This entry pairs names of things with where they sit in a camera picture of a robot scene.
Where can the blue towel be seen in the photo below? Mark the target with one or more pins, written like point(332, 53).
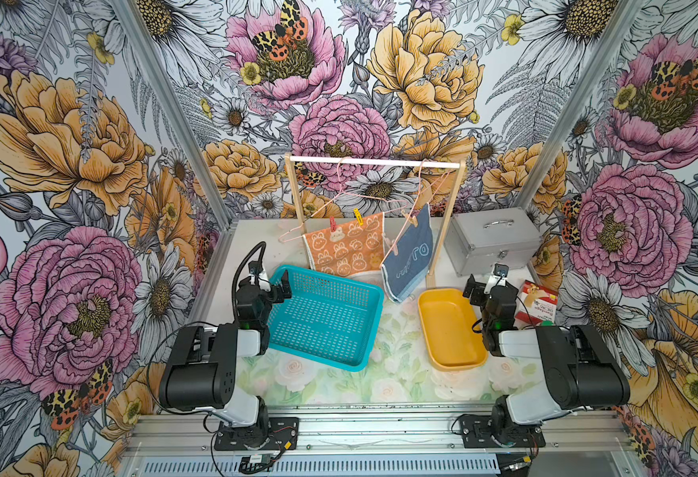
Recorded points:
point(405, 269)

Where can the red white box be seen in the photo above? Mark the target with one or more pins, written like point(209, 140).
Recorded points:
point(535, 305)

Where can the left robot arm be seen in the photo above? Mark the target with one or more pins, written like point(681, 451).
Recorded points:
point(200, 373)

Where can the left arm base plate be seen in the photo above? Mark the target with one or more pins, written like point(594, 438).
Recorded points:
point(280, 433)

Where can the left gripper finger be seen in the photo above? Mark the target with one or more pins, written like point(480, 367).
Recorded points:
point(274, 293)
point(285, 287)

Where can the teal plastic basket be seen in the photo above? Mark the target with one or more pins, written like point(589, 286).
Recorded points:
point(328, 319)

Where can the yellow plastic tray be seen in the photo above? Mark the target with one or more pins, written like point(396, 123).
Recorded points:
point(447, 319)

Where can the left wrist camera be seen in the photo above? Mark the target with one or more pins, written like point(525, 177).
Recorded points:
point(258, 275)

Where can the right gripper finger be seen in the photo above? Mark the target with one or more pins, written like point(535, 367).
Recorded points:
point(478, 293)
point(468, 289)

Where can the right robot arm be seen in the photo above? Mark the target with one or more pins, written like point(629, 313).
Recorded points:
point(579, 370)

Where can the orange bunny towel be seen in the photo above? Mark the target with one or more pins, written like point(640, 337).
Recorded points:
point(349, 249)

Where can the aluminium front rail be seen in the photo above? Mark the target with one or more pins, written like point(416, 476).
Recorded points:
point(372, 429)

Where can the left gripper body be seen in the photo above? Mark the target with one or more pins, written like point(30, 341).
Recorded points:
point(271, 289)

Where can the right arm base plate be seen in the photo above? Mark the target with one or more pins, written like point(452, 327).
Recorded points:
point(481, 431)

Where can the wooden clothes rack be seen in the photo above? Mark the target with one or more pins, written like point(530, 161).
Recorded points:
point(461, 168)

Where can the yellow clothespin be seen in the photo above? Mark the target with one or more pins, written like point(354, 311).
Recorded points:
point(358, 216)

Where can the silver metal case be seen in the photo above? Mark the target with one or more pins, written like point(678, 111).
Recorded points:
point(478, 240)

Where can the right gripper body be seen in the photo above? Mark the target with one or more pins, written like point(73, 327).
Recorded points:
point(480, 292)

